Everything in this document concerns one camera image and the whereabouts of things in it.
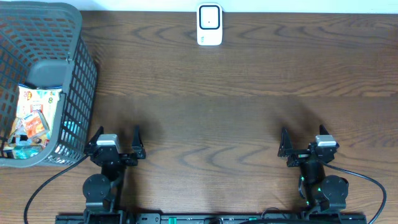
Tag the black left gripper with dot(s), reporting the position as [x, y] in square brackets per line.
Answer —
[138, 152]

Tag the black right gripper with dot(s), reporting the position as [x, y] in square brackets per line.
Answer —
[286, 150]

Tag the orange tissue pack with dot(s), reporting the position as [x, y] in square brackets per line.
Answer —
[35, 124]

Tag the large yellow wipes packet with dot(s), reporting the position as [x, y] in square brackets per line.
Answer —
[29, 100]

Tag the teal tissue pack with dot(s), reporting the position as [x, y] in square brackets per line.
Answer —
[26, 152]

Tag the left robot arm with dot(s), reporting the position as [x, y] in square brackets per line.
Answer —
[103, 191]

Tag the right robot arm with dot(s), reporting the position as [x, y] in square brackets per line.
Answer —
[323, 193]

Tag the white barcode scanner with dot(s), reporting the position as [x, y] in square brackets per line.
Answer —
[209, 24]

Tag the grey plastic mesh basket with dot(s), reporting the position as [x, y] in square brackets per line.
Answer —
[42, 47]

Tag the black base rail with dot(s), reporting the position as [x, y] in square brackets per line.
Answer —
[156, 218]

